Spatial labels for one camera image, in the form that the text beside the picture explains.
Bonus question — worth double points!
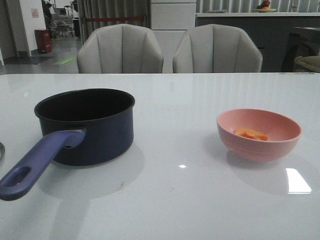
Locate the dark blue saucepan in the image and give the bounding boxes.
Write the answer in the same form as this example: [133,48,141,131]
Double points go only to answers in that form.
[0,88,135,201]

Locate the orange ham slices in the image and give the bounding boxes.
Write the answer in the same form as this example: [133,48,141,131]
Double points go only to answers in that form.
[234,127,269,141]

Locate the pink plastic bowl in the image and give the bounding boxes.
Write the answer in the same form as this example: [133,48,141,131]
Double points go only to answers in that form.
[216,108,302,162]

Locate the left grey upholstered chair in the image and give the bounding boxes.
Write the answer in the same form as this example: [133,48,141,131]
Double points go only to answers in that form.
[77,24,164,74]

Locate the grey upholstered chair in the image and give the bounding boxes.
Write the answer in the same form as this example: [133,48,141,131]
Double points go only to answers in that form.
[172,24,263,74]
[77,24,164,74]

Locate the right grey upholstered chair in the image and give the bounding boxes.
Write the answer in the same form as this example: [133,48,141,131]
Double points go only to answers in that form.
[172,24,263,74]

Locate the white refrigerator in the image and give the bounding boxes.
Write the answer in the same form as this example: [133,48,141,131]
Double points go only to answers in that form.
[150,0,197,74]

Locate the red belt stanchion barrier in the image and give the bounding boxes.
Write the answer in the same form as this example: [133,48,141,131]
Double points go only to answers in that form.
[79,14,148,43]

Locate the grey curtain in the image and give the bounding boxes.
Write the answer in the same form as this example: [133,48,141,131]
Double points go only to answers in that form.
[77,0,151,31]

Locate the dark grey counter cabinet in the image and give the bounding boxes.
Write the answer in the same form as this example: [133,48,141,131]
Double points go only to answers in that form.
[195,12,320,72]

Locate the red trash bin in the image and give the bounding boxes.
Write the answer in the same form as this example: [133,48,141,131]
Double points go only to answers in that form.
[34,29,52,54]

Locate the fruit plate on counter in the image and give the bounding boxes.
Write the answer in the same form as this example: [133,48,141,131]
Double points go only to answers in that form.
[254,0,277,13]

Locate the dark floor mat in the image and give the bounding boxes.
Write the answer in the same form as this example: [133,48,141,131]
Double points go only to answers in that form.
[4,56,53,65]

